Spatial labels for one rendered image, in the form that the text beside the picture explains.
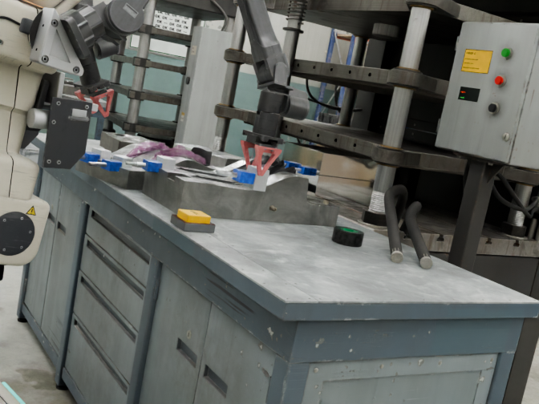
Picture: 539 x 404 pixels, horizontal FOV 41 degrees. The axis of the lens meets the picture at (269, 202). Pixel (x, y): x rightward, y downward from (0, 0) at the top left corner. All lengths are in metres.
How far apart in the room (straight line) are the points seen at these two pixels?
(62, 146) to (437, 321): 0.91
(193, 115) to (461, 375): 4.84
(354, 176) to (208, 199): 1.04
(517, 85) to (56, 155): 1.27
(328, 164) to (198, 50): 3.65
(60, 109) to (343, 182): 1.36
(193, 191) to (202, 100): 4.45
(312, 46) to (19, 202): 8.47
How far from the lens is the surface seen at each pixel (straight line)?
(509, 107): 2.16
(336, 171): 2.71
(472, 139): 2.23
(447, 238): 2.49
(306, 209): 2.00
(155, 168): 1.94
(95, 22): 1.56
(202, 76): 6.22
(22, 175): 1.69
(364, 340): 1.42
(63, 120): 1.68
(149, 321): 1.91
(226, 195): 1.85
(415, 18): 2.32
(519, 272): 2.82
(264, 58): 1.74
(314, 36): 9.99
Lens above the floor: 1.15
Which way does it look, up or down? 9 degrees down
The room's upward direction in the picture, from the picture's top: 11 degrees clockwise
